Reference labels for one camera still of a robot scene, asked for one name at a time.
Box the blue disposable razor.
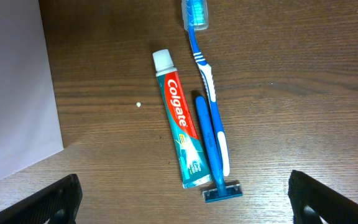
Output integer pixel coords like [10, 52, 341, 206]
[195, 95, 243, 203]

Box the Colgate toothpaste tube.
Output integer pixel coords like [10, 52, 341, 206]
[152, 49, 212, 189]

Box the white cardboard box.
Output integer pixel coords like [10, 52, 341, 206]
[0, 0, 63, 180]

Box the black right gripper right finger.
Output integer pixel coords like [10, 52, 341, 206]
[288, 170, 358, 223]

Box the blue white toothbrush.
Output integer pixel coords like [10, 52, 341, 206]
[181, 0, 231, 177]

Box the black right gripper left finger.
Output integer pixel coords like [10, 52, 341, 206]
[0, 174, 83, 224]

